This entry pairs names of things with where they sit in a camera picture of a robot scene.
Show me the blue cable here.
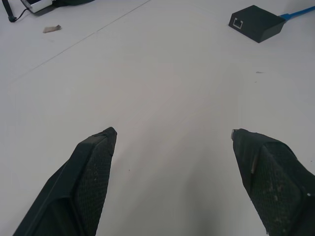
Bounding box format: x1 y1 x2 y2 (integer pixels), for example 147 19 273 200
280 5 315 21

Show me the small black box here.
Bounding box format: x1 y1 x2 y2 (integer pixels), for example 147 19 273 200
228 4 286 44

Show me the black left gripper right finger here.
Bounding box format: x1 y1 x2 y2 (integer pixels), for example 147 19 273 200
230 128 315 236

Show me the black cable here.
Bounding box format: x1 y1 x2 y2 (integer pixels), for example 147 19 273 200
2 0 32 23

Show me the brown tape scrap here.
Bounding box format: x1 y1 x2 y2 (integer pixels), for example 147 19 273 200
42 25 63 33

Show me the dark bag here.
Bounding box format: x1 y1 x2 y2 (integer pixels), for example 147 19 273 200
51 0 95 7

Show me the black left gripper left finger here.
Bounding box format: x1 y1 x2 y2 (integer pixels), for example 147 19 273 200
12 126 118 236

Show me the silver device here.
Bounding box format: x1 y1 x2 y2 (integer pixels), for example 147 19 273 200
21 0 54 14

